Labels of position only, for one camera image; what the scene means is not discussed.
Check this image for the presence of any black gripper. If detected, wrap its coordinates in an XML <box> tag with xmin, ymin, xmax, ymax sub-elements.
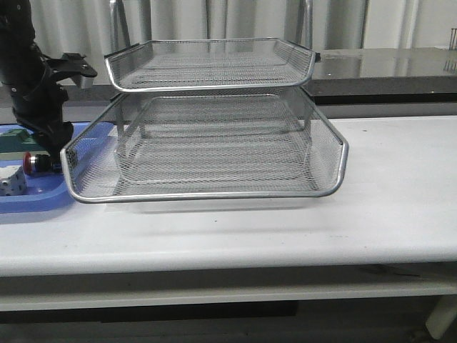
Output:
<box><xmin>10</xmin><ymin>67</ymin><xmax>74</xmax><ymax>168</ymax></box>

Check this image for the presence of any red emergency stop button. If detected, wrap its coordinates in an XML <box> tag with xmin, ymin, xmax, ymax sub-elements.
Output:
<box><xmin>22</xmin><ymin>151</ymin><xmax>62</xmax><ymax>176</ymax></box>

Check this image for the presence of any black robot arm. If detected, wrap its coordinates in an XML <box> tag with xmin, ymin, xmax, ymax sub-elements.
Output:
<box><xmin>1</xmin><ymin>1</ymin><xmax>74</xmax><ymax>163</ymax></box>

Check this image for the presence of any green terminal block component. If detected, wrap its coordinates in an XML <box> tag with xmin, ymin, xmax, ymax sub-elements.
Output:
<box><xmin>0</xmin><ymin>129</ymin><xmax>45</xmax><ymax>153</ymax></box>

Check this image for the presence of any blue plastic tray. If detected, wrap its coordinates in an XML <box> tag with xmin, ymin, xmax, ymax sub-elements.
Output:
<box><xmin>1</xmin><ymin>122</ymin><xmax>114</xmax><ymax>214</ymax></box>

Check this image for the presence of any white grey electrical block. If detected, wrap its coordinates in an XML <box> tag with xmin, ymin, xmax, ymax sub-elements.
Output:
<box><xmin>0</xmin><ymin>165</ymin><xmax>27</xmax><ymax>197</ymax></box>

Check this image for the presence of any grey stone counter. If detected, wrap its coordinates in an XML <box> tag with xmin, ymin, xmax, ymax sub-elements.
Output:
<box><xmin>0</xmin><ymin>46</ymin><xmax>457</xmax><ymax>108</ymax></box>

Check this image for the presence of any white table leg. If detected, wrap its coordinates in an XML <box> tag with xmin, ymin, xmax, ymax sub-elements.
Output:
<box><xmin>425</xmin><ymin>295</ymin><xmax>457</xmax><ymax>339</ymax></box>

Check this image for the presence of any silver wire rack frame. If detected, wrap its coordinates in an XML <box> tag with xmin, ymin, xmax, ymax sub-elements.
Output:
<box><xmin>109</xmin><ymin>0</ymin><xmax>322</xmax><ymax>144</ymax></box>

